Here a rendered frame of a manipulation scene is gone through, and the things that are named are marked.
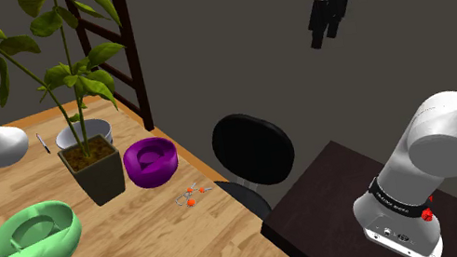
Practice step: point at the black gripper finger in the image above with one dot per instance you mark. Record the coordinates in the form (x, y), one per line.
(335, 21)
(317, 24)

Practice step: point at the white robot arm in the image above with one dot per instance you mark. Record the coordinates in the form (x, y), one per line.
(434, 150)

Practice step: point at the black office chair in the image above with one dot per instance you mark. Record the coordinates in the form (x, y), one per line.
(253, 151)

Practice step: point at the dark robot stand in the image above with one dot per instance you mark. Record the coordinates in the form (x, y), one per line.
(330, 217)

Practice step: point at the dark wooden ladder shelf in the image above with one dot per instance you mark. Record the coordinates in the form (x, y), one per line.
(115, 49)

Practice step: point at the purple bowl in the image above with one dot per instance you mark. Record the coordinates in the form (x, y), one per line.
(152, 163)

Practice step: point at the white bowl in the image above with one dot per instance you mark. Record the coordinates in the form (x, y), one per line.
(95, 128)

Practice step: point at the potted green plant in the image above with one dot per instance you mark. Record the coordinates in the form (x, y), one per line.
(91, 159)

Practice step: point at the black pen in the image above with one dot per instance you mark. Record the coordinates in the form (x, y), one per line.
(43, 143)

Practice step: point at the green bowl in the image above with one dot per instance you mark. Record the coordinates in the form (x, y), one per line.
(35, 241)

